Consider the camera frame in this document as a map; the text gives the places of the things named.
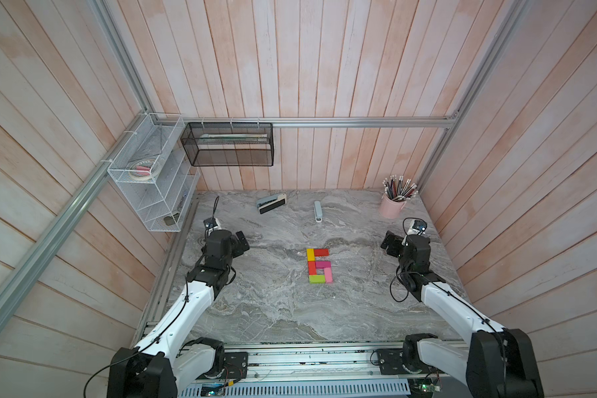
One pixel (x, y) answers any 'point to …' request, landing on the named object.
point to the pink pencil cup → (390, 209)
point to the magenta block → (322, 264)
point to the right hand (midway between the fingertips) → (399, 234)
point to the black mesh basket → (230, 144)
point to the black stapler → (271, 202)
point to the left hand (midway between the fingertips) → (230, 240)
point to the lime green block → (317, 279)
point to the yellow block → (310, 254)
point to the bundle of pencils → (399, 190)
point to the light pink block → (328, 274)
